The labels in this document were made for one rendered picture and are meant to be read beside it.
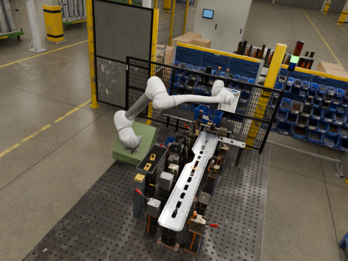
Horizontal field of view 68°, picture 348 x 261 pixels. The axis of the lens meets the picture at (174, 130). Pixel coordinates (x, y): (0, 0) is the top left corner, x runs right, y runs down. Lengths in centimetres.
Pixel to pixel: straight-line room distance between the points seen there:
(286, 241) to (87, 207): 229
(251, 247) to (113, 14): 381
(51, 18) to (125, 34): 523
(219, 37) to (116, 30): 495
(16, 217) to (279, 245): 299
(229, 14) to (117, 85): 500
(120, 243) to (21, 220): 153
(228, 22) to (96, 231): 764
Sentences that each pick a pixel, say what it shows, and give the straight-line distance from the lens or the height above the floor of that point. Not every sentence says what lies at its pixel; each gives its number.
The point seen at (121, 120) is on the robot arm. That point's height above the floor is 119.
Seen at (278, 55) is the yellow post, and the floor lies 190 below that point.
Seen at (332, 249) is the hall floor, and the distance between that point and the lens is 379.
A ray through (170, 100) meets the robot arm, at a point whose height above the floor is 157.
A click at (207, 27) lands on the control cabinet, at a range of 901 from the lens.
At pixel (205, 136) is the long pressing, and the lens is 289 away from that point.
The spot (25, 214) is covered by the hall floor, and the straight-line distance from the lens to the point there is 350.
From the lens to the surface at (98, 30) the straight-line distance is 484.
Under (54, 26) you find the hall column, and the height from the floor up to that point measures 53.
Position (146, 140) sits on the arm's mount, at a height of 95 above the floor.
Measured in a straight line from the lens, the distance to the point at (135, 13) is 441.
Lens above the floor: 255
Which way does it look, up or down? 32 degrees down
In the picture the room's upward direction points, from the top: 8 degrees clockwise
